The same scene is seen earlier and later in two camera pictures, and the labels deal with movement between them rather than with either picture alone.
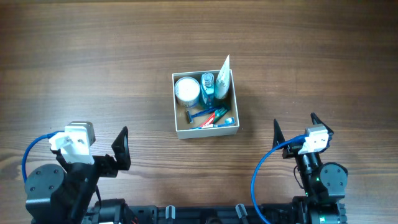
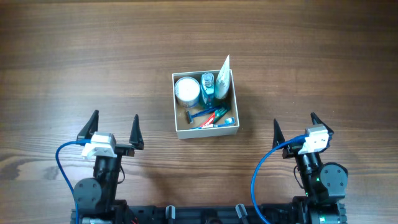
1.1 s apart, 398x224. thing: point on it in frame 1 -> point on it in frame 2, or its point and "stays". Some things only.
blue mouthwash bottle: [207, 91] stays
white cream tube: [222, 80] stays
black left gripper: [104, 162] -> [123, 148]
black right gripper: [292, 152] stays
